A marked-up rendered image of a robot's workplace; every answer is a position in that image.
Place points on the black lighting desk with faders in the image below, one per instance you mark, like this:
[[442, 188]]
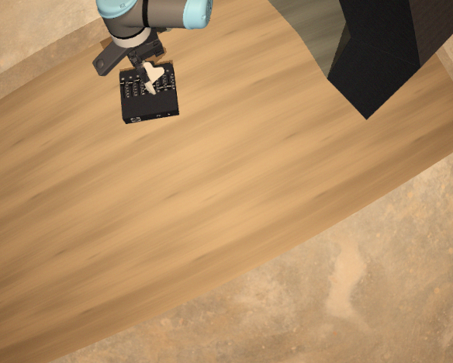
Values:
[[138, 104]]

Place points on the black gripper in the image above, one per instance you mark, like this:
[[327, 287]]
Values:
[[141, 52]]

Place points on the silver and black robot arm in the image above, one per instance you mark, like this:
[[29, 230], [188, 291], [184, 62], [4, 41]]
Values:
[[129, 23]]

